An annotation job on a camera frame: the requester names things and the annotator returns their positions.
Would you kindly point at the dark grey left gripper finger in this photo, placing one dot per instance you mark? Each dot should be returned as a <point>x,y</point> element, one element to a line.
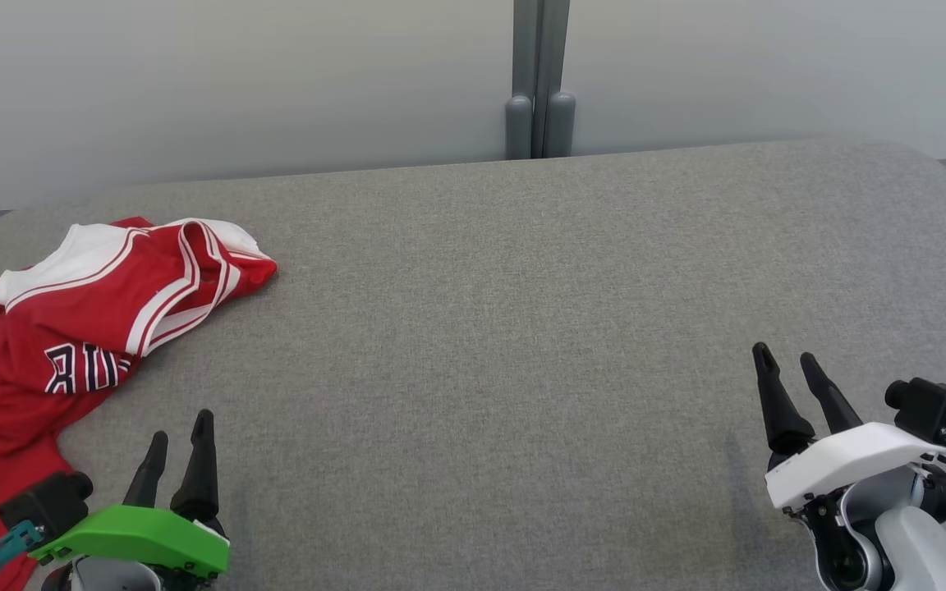
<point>147,476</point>
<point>199,472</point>

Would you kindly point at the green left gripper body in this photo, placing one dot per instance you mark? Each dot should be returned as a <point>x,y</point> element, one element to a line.
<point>140,533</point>

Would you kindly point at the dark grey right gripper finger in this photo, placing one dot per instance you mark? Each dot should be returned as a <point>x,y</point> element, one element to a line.
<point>830,398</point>
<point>777,402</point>

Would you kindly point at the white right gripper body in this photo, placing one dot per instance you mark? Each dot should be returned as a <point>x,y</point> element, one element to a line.
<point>847,460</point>

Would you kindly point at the red Bulls basketball jersey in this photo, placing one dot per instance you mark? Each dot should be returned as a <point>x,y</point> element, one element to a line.
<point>95,304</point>

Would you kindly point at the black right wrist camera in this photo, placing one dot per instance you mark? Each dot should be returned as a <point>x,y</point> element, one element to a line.
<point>929,406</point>

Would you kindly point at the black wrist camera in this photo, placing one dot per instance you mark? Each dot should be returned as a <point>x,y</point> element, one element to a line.
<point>929,406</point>
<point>46,501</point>

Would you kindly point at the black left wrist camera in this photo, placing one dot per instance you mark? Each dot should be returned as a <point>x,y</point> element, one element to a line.
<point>46,501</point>

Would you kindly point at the teal left camera connector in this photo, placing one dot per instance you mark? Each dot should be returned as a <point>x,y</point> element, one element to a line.
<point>5,548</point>

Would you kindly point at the grey partition joint post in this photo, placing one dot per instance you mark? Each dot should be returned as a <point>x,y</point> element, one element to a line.
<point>540,78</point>

